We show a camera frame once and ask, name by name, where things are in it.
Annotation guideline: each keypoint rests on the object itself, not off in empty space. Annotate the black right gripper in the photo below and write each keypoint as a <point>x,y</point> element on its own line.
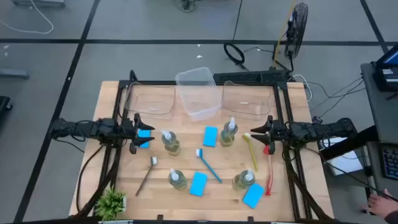
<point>280,132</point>

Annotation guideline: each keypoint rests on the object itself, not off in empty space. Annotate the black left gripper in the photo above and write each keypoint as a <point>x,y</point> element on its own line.
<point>132,133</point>

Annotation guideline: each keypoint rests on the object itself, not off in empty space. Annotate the blue cellulose sponge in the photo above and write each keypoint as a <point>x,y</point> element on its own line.
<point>198,184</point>
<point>146,133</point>
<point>210,136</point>
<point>253,196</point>

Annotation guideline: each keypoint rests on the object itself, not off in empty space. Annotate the yellow-green dish brush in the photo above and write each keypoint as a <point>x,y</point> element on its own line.
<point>252,155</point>

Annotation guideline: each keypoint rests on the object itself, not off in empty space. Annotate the dark grey dish brush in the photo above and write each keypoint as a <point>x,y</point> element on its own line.
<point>154,160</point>

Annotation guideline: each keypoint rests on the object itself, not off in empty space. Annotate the yellow soap pump bottle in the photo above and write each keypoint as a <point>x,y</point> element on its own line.
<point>241,182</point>
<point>178,183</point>
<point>227,138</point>
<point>172,146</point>

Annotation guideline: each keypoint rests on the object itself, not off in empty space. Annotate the red dish brush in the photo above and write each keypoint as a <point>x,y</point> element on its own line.
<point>269,174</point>

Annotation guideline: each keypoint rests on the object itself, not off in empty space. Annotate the blue dish brush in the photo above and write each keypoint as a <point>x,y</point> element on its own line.
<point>210,168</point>

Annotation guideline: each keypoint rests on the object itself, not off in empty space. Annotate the person's forearm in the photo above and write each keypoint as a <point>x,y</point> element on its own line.
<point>392,217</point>

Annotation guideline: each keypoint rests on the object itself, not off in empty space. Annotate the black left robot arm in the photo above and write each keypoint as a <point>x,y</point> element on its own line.
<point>90,129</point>

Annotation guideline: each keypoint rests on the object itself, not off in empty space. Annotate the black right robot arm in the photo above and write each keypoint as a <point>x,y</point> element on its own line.
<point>317,130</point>

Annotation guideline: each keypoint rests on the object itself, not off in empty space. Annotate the tall clear plastic bin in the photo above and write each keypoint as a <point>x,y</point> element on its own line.
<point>199,93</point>

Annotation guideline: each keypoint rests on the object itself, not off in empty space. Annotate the green plant in white pot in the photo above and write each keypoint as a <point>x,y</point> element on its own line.
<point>110,203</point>

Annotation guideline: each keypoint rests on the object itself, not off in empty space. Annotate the white box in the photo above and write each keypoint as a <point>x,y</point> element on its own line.
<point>348,161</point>

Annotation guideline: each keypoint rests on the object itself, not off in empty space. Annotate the silver aluminium bar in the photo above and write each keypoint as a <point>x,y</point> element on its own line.
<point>115,221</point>

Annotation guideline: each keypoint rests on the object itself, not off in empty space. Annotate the black floor fan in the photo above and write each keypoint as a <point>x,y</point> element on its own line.
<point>298,31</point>

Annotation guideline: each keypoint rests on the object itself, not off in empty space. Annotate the grey desk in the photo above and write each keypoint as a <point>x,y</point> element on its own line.
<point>377,112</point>

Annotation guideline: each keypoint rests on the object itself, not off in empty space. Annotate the black keypad panel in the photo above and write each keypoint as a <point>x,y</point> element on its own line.
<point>391,163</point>

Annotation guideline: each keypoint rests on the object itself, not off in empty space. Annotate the person's hand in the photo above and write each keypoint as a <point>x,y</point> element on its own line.
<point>377,203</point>

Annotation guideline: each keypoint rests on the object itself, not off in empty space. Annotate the black laptop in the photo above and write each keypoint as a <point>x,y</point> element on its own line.
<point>387,77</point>

